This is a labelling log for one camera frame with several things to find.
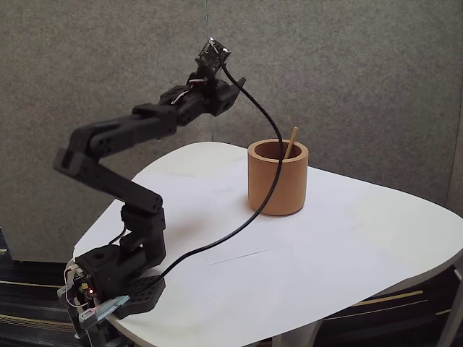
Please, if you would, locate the brown wooden pen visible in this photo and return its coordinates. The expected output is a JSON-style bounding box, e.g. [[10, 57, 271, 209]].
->
[[283, 126, 300, 160]]

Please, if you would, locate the brown cylindrical pen holder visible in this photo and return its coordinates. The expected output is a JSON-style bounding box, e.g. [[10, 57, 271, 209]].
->
[[247, 138, 310, 217]]

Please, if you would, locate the controller board with red LED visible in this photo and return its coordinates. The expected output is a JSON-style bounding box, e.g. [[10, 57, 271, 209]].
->
[[64, 269, 99, 308]]

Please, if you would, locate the grey metal table clamp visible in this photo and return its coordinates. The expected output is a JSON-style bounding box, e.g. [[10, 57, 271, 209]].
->
[[79, 293, 130, 323]]

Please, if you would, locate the white table leg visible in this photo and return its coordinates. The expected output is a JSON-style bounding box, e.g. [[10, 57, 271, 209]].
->
[[438, 260, 463, 347], [271, 317, 323, 347]]

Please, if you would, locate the bare camera circuit board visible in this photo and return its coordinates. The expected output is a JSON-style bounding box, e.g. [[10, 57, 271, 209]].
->
[[195, 35, 232, 74]]

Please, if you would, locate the black camera cable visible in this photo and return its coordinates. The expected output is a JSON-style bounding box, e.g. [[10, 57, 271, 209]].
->
[[156, 61, 285, 287]]

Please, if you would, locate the white base wire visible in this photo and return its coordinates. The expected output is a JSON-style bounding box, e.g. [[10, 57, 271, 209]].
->
[[63, 262, 91, 309]]

